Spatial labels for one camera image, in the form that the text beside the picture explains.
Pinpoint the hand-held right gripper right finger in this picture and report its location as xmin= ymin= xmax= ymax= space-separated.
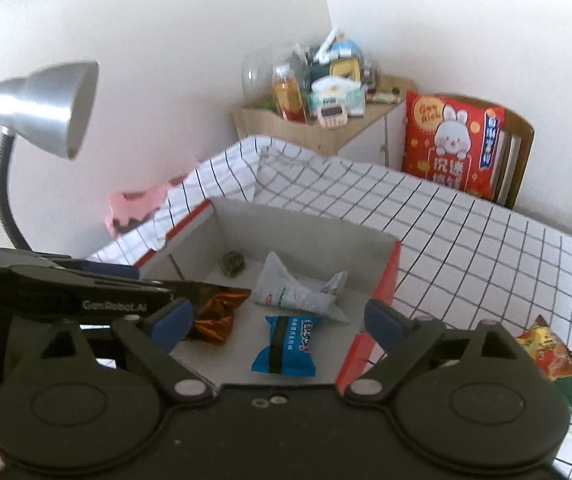
xmin=343 ymin=299 xmax=537 ymax=404

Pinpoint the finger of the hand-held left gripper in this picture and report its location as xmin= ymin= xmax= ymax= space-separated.
xmin=161 ymin=281 xmax=252 ymax=307
xmin=33 ymin=255 xmax=140 ymax=281

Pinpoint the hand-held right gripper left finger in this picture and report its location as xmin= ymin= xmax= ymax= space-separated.
xmin=36 ymin=297 xmax=215 ymax=406

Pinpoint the orange brown snack packet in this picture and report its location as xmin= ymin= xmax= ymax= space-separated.
xmin=186 ymin=284 xmax=253 ymax=347

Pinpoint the small dark olive snack packet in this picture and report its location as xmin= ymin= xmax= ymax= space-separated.
xmin=219 ymin=251 xmax=246 ymax=277

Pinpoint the white snack packet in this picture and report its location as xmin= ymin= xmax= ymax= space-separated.
xmin=250 ymin=251 xmax=351 ymax=323

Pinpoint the blue snack packet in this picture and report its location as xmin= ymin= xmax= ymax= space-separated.
xmin=251 ymin=315 xmax=323 ymax=377

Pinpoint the red cardboard box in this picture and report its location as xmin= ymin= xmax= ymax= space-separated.
xmin=138 ymin=197 xmax=403 ymax=396

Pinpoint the red and yellow snack packet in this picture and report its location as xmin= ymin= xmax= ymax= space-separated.
xmin=513 ymin=315 xmax=572 ymax=381

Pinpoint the pink printed cushion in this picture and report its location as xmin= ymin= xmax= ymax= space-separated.
xmin=106 ymin=175 xmax=189 ymax=237

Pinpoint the white checked tablecloth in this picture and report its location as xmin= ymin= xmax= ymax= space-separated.
xmin=86 ymin=134 xmax=572 ymax=480

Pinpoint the red rabbit cushion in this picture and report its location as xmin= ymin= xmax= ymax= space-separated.
xmin=401 ymin=91 xmax=507 ymax=203

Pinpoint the silver desk lamp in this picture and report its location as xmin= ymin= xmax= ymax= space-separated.
xmin=0 ymin=60 xmax=100 ymax=253

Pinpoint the wooden side cabinet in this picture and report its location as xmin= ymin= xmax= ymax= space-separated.
xmin=231 ymin=74 xmax=417 ymax=168

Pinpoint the white digital timer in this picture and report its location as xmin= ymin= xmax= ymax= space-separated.
xmin=316 ymin=102 xmax=351 ymax=130

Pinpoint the orange drink bottle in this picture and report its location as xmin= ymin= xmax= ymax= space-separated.
xmin=272 ymin=62 xmax=308 ymax=123

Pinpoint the wooden chair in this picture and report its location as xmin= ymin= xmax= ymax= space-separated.
xmin=441 ymin=92 xmax=535 ymax=211

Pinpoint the clear glass jar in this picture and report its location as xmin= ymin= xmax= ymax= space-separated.
xmin=241 ymin=42 xmax=299 ymax=108

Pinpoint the pale green tissue pack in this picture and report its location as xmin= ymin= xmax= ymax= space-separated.
xmin=308 ymin=75 xmax=367 ymax=117

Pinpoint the teal and yellow pouch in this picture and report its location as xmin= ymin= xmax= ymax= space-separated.
xmin=328 ymin=55 xmax=364 ymax=83

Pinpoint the white tube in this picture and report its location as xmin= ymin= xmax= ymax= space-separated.
xmin=316 ymin=26 xmax=342 ymax=61

